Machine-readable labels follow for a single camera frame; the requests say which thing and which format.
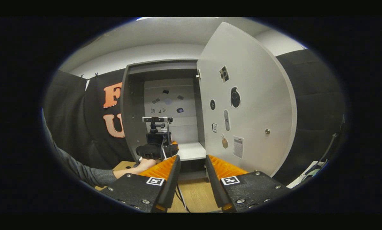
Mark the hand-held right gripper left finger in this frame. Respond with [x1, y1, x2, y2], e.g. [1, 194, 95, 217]
[100, 155, 181, 213]

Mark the white cabinet shelf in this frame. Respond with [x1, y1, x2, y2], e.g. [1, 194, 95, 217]
[177, 142, 206, 161]

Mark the black cable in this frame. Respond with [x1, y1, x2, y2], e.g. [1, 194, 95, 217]
[175, 185, 190, 213]

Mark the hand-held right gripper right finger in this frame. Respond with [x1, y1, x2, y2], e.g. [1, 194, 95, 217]
[205, 155, 290, 213]

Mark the white cabinet door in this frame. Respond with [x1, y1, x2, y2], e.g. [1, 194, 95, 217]
[196, 22, 297, 178]

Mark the white cable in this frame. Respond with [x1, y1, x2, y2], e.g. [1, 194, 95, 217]
[160, 121, 172, 160]

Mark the dark grey cabinet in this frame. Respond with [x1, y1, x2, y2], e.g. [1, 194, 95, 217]
[121, 59, 207, 182]

